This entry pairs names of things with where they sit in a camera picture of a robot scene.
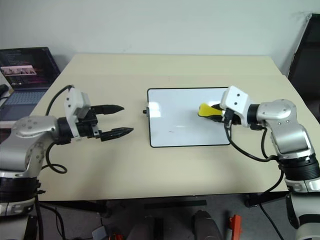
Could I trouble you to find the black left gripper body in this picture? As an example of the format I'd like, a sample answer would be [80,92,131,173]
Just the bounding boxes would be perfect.
[75,106,104,140]

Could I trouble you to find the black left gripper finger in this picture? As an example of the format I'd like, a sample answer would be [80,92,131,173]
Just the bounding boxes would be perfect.
[90,104,125,117]
[99,127,135,143]

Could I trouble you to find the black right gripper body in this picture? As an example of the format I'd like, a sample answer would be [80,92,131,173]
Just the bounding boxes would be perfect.
[222,109,243,127]

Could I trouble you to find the yellow and black eraser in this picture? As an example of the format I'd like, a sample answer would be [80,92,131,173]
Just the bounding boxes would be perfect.
[197,101,224,123]

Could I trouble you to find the black-framed whiteboard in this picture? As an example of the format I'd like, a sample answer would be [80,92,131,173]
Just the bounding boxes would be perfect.
[146,86,232,149]

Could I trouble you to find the open dark laptop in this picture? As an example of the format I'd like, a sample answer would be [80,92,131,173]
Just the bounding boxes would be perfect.
[0,46,62,121]

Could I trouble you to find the grey box on floor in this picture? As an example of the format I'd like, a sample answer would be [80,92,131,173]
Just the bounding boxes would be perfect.
[91,225,109,240]

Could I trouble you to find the dark rounded shape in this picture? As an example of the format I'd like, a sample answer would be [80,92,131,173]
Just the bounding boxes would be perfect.
[190,209,224,240]

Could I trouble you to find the orange clamp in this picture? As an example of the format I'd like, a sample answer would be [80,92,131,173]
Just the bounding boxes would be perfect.
[228,214,243,240]

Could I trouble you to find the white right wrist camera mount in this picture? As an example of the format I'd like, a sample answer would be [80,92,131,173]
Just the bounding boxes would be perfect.
[219,85,252,129]

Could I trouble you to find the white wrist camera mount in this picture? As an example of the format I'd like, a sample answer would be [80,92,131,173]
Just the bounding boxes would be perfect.
[219,85,252,129]
[63,86,91,142]

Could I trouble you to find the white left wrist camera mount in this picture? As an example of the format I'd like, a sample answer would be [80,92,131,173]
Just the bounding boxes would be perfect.
[63,86,91,142]

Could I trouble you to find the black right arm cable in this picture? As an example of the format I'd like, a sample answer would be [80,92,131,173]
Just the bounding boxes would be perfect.
[223,119,280,163]

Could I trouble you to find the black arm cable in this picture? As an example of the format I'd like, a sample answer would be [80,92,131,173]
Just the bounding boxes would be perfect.
[42,84,76,175]
[223,119,280,163]

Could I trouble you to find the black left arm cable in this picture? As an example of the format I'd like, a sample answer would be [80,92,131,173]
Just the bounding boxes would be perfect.
[42,84,76,175]

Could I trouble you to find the dark panel with silver frame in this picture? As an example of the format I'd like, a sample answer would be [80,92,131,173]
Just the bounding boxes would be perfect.
[282,13,320,121]

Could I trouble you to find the black floor cable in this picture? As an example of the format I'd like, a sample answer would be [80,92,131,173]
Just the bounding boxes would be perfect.
[37,201,66,240]
[259,203,299,229]

